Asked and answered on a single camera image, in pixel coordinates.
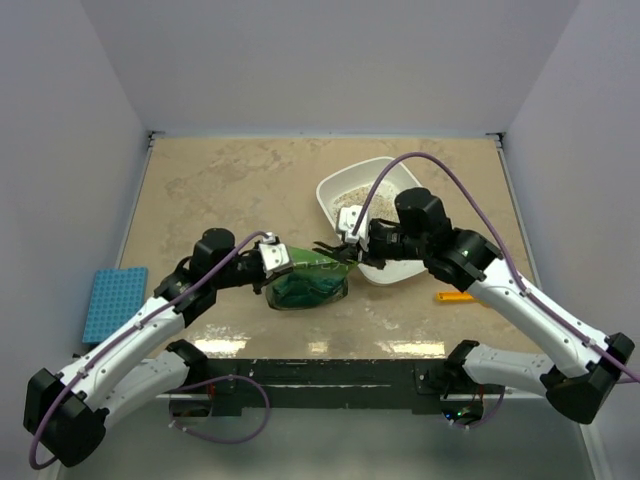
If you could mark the yellow plastic scoop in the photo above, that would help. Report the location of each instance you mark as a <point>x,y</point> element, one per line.
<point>455,297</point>

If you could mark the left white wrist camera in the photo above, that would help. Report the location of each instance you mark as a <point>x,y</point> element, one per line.
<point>274,254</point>

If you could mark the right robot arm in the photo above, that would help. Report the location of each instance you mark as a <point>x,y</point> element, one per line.
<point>579,365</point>

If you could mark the white litter box tray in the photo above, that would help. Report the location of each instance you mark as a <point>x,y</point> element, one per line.
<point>361,174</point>

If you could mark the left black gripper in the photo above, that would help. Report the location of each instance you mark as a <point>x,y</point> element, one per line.
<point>257,285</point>

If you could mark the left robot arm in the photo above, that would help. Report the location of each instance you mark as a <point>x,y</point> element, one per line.
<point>69,411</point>

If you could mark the blue perforated block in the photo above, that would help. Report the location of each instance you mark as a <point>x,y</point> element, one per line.
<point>117,294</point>

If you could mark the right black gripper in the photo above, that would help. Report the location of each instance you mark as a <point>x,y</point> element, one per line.
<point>371,257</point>

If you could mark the cat litter pile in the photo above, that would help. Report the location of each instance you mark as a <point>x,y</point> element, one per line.
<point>381,206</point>

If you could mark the black bag clip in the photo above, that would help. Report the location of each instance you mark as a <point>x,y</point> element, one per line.
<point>344,253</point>

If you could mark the green litter bag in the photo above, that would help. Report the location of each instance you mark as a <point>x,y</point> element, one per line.
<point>313,281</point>

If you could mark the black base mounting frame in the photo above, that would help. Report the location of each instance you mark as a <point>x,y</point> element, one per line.
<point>418,386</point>

